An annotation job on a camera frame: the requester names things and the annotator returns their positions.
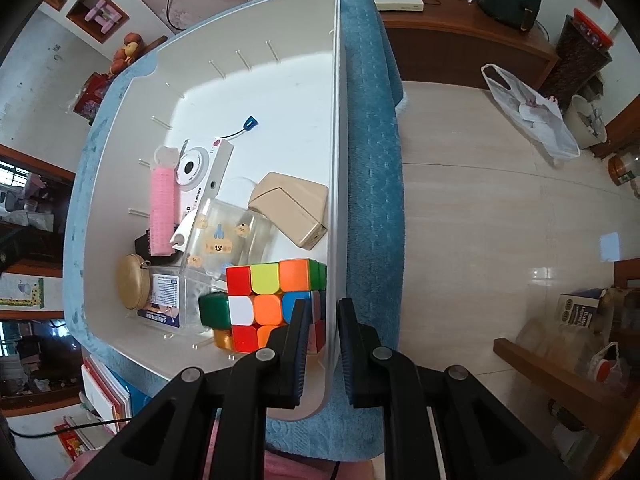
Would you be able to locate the dark wicker basket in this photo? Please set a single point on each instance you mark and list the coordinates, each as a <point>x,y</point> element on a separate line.
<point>580,60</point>

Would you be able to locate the amber glass jar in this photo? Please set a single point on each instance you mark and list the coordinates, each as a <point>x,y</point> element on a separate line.
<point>625,172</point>

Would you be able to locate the clear sticker case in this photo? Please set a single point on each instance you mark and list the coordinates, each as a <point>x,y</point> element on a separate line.
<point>225,240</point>

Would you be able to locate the white plastic bag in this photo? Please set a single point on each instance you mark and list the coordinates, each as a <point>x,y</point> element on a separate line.
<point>540,120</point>

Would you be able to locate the illustrated paper box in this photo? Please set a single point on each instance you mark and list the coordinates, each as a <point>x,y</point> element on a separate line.
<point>20,294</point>

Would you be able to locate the wooden chair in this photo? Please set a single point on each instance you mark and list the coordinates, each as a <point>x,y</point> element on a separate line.
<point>550,375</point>

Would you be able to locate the blue plush blanket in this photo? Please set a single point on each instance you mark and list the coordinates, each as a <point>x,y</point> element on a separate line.
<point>370,185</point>

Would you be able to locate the colourful puzzle cube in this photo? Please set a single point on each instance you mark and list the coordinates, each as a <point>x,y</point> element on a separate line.
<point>265,277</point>

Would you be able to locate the red gift box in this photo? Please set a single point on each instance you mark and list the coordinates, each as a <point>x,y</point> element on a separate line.
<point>92,95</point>

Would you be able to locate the beige angular box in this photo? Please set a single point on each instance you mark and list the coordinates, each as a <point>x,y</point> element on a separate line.
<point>295,205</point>

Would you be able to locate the white plastic storage bin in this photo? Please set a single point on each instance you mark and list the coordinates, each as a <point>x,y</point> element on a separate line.
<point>280,110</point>

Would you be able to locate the red booklet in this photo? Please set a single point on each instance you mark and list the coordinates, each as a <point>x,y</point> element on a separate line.
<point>75,442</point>

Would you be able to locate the green and gold can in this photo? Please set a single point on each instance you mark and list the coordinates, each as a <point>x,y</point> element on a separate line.
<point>215,310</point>

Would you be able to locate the clear labelled plastic box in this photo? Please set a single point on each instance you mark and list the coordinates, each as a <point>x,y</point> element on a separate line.
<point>165,292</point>

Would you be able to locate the wooden TV cabinet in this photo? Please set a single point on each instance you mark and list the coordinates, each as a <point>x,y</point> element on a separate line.
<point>450,45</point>

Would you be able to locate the clear jug with red cap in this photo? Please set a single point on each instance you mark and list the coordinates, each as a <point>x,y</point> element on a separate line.
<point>555,345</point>

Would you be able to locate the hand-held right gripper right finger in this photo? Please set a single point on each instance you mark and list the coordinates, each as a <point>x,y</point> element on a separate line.
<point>346,360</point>

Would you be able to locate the printed cardboard box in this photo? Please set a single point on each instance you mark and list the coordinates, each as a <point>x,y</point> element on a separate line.
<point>580,310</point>

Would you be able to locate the pink ornament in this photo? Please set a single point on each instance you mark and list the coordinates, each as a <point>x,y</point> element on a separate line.
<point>102,17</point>

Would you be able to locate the white toy camera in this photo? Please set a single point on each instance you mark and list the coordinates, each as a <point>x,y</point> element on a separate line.
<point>192,167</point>

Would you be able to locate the white bucket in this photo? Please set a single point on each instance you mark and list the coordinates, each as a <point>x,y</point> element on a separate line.
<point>580,125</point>

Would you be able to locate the small black object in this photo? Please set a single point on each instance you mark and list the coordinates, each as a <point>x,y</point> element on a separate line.
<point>142,246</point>

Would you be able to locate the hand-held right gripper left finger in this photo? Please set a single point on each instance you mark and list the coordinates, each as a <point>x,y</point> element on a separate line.
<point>301,360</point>

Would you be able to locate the stack of books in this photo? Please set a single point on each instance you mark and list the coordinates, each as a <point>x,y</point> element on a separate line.
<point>105,395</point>

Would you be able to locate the round tan case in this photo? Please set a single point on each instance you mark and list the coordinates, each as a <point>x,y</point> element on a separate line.
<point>131,280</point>

